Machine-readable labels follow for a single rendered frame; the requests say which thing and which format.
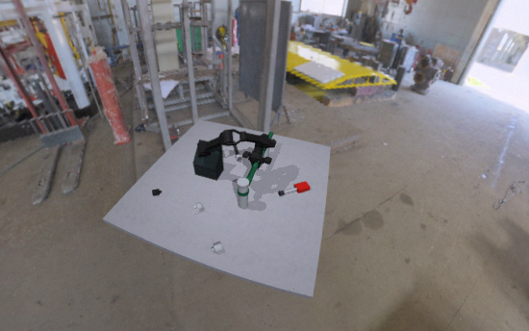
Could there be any green cylinder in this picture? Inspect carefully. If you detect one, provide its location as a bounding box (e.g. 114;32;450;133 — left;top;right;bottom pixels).
247;131;273;179

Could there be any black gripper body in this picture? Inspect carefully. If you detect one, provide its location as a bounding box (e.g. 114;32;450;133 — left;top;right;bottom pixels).
242;147;272;165

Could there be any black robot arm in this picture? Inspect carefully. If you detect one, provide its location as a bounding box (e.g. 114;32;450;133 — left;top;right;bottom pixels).
197;130;276;163

